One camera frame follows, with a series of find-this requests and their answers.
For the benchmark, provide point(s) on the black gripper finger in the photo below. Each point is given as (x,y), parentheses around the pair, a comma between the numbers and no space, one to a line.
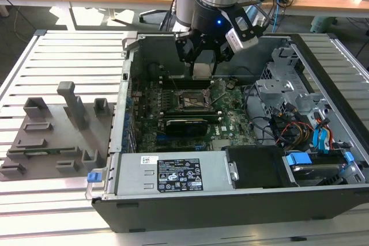
(225,51)
(184,47)

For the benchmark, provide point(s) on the silver CPU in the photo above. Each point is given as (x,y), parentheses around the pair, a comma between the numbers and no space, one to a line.
(201,70)

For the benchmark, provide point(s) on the CPU socket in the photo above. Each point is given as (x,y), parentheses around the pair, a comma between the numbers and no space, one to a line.
(190,100)

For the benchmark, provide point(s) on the black RAM slot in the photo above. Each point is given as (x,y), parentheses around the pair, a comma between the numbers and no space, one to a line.
(178,78)
(193,118)
(191,113)
(184,83)

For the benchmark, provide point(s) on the round coin battery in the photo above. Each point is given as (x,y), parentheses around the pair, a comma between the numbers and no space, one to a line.
(229,85)

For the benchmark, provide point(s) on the green motherboard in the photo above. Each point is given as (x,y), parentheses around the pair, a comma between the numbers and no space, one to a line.
(239,107)

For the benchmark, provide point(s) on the metal drive cage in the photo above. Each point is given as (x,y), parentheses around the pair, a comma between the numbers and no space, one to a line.
(272,87)

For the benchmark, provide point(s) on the black graphics card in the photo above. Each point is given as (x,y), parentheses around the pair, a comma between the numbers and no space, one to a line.
(187,128)

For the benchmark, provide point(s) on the pale green bin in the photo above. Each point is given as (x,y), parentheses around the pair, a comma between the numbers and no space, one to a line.
(323,24)

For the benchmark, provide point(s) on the black plastic shroud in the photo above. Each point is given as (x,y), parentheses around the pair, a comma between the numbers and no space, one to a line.
(256,168)

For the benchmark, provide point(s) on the silver power supply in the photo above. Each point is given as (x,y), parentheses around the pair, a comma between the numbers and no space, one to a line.
(132,174)

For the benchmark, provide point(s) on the hard disk in blue carrier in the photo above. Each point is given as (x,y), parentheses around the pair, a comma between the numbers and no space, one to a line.
(314,169)

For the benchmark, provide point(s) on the gray parts rack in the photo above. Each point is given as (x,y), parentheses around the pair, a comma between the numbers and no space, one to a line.
(57,139)

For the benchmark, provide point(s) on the blue case latch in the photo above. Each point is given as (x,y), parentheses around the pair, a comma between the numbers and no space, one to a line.
(93,178)

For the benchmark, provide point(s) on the black PC case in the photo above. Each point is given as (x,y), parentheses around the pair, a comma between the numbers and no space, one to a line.
(201,214)

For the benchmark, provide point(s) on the green RAM stick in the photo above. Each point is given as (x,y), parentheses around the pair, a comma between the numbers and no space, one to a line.
(52,151)

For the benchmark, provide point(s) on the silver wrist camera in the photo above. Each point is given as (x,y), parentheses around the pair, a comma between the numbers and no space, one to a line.
(240,41)

